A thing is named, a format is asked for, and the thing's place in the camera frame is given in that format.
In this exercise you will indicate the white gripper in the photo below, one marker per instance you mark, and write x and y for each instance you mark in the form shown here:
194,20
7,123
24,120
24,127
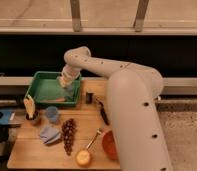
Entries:
68,75

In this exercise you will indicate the blue sponge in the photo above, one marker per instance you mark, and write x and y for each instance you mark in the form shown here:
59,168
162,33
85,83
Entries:
68,91

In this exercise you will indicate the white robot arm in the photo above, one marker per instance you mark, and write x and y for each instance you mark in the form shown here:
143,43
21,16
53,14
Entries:
131,91

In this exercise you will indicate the orange carrot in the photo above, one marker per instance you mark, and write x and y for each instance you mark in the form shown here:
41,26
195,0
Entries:
57,100

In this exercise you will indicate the green plastic tray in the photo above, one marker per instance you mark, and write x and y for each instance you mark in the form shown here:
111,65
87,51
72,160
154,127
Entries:
45,86

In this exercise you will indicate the small dark block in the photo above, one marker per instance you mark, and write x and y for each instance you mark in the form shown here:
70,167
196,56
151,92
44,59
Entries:
89,98

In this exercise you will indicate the blue plastic cup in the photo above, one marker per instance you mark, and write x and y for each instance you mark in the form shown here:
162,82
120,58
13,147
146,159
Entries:
52,114

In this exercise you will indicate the small brown cup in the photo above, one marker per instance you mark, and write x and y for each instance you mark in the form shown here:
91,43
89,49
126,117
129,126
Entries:
33,119

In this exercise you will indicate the bunch of dark grapes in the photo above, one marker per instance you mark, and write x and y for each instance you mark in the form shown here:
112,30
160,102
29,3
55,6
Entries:
68,133

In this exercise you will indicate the blue cloth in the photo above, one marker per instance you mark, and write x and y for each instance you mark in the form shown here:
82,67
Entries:
49,135

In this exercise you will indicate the metal spoon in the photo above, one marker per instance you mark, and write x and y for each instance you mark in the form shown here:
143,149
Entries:
98,132

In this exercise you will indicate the blue box at left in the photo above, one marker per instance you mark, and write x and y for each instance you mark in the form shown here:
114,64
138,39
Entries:
7,116

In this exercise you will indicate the orange bowl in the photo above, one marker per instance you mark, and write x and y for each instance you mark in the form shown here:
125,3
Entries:
108,145

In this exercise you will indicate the yellow apple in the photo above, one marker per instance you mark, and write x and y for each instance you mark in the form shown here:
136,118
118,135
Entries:
83,158

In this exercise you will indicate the black handled knife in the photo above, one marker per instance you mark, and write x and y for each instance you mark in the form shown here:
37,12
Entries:
102,111

